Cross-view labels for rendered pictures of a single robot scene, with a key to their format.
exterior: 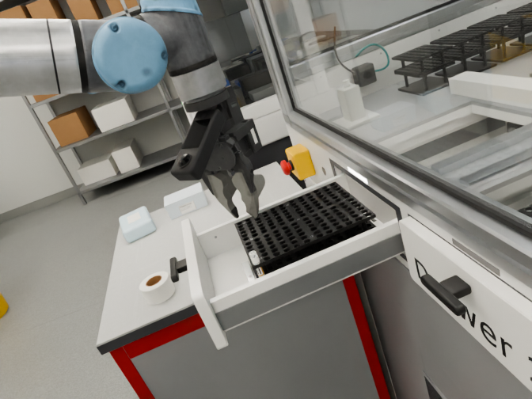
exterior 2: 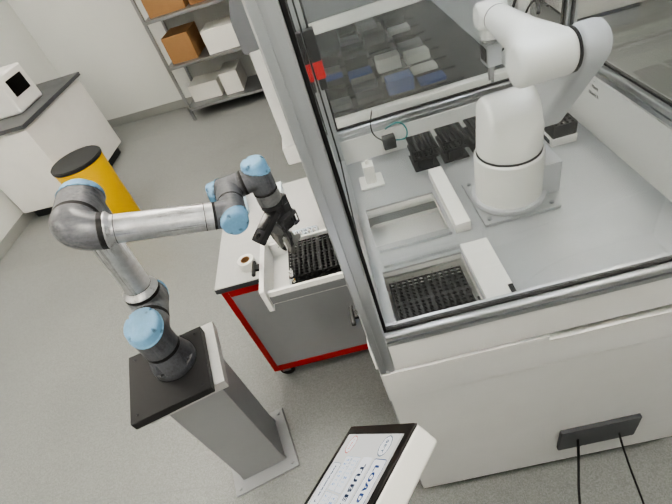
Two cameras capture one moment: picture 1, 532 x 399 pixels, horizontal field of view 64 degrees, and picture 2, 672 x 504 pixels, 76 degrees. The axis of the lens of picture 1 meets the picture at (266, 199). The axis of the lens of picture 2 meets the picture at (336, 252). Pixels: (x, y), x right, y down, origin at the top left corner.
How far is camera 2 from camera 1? 0.83 m
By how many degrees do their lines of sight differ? 21
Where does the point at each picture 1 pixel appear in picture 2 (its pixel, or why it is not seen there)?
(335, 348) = (344, 303)
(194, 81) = (264, 201)
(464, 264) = not seen: hidden behind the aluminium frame
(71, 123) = (182, 42)
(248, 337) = not seen: hidden behind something
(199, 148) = (265, 232)
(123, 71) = (231, 230)
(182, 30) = (259, 183)
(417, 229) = not seen: hidden behind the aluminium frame
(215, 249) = (278, 252)
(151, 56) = (242, 224)
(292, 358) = (319, 305)
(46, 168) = (159, 78)
